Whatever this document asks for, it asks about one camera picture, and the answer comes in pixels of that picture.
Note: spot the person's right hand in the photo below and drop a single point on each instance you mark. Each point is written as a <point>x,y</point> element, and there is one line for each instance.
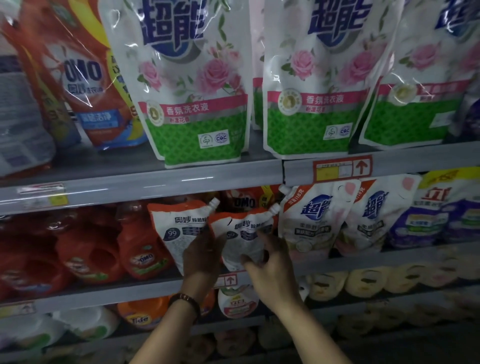
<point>274,277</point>

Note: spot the person's left hand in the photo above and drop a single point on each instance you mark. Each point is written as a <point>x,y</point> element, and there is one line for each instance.
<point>202,262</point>

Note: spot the grey metal shelf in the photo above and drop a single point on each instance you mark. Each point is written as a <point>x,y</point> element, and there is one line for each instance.
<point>135,180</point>

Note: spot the person's left forearm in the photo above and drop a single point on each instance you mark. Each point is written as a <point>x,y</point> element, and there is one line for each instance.
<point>161,337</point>

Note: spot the row of red detergent bottles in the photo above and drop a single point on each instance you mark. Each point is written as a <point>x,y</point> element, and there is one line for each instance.
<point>82,251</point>

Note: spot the red-framed price tag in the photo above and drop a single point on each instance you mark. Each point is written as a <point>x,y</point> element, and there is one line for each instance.
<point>227,280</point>
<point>41,196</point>
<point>16,309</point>
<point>343,169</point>

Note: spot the white green-label bottle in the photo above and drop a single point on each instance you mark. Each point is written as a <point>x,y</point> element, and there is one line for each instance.
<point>238,302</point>

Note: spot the row of pale round packs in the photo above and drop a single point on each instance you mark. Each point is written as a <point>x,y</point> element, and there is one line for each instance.
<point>375,322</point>

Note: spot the row of pale yellow bottles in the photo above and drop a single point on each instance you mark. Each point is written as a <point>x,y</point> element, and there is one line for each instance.
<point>390,277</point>

